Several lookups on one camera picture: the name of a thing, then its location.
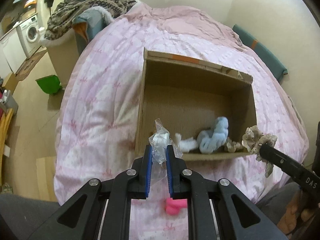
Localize clear plastic bag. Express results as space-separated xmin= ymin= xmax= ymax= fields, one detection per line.
xmin=149 ymin=118 xmax=183 ymax=165

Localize white sock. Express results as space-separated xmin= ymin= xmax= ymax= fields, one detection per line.
xmin=175 ymin=133 xmax=199 ymax=153

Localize light blue fluffy sock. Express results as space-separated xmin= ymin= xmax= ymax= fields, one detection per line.
xmin=196 ymin=116 xmax=229 ymax=154

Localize white floral scrunchie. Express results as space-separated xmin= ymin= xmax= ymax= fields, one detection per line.
xmin=242 ymin=125 xmax=278 ymax=178

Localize beige lace scrunchie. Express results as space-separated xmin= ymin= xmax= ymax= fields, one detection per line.
xmin=223 ymin=137 xmax=244 ymax=153

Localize pink patterned quilt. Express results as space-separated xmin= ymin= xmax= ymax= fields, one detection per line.
xmin=53 ymin=4 xmax=309 ymax=240

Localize open brown cardboard box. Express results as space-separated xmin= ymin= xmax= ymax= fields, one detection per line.
xmin=135 ymin=49 xmax=257 ymax=156

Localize green plastic dustpan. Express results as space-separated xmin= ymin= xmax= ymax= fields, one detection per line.
xmin=36 ymin=75 xmax=62 ymax=95

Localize teal headboard cushion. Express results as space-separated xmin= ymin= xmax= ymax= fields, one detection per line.
xmin=232 ymin=24 xmax=288 ymax=82

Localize grey fur-trimmed jacket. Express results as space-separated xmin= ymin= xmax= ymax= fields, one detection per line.
xmin=72 ymin=6 xmax=114 ymax=55

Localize grey trash bin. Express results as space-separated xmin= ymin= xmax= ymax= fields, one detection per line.
xmin=1 ymin=89 xmax=18 ymax=115

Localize brown door mat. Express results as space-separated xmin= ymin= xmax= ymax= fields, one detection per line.
xmin=16 ymin=49 xmax=47 ymax=81

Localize brown patterned knit blanket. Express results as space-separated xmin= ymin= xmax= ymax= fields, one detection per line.
xmin=40 ymin=0 xmax=137 ymax=47

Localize white kitchen cabinets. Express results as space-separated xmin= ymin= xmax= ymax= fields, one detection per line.
xmin=1 ymin=28 xmax=27 ymax=74

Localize white washing machine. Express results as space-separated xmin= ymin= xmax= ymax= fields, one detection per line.
xmin=16 ymin=14 xmax=41 ymax=59

